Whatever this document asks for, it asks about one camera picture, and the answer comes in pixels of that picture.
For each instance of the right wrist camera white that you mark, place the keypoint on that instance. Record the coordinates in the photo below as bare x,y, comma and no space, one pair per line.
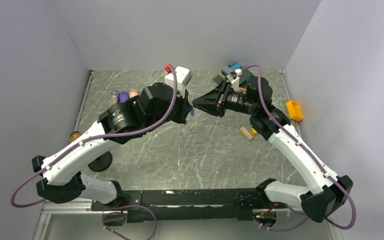
234,79

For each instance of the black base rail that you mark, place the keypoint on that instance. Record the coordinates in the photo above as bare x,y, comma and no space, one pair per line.
242,204

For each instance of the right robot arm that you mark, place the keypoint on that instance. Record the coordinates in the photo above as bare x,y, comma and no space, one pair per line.
325,191

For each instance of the wooden rectangular block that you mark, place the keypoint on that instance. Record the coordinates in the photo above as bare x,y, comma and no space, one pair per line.
246,133

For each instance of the gold microphone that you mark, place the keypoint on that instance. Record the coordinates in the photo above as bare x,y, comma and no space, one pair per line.
74,136

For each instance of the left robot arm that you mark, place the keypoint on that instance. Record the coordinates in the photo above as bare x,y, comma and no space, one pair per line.
62,179

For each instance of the glitter silver microphone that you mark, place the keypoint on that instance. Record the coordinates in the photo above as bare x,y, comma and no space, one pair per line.
114,97

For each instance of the pink microphone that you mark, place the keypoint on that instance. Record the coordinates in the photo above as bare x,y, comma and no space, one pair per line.
133,93

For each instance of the yellow cube block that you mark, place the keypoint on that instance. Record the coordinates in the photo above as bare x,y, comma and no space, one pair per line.
254,132

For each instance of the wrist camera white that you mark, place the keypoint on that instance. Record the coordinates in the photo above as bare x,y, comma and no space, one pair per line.
234,79
181,75

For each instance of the lego brick build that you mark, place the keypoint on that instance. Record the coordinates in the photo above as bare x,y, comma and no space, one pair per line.
243,79

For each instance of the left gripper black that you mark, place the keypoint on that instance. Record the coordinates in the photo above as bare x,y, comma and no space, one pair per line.
185,107

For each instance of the black microphone stand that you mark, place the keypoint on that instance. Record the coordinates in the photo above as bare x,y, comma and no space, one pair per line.
101,163

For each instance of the wooden arch block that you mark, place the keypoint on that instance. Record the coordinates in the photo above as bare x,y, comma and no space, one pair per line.
242,90

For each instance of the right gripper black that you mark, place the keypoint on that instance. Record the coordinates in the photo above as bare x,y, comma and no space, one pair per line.
214,102

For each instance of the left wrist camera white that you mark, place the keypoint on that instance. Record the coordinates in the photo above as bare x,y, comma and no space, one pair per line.
181,75

